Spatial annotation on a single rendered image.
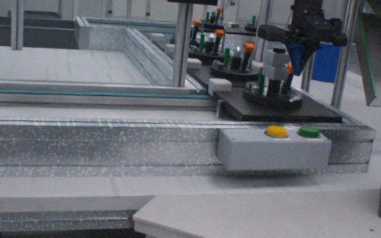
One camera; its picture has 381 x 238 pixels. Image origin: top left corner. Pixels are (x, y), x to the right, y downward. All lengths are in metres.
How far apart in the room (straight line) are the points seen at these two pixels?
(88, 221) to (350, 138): 0.57
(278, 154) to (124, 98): 0.41
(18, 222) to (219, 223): 0.35
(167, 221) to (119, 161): 0.19
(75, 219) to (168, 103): 0.42
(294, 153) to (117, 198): 0.34
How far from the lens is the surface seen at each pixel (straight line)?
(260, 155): 0.98
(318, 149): 1.03
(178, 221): 0.85
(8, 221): 0.95
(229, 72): 1.40
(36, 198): 0.91
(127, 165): 0.99
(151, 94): 1.25
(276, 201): 0.97
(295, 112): 1.16
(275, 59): 1.19
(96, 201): 0.92
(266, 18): 2.38
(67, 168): 0.98
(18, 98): 1.21
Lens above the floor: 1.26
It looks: 16 degrees down
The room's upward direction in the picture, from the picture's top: 6 degrees clockwise
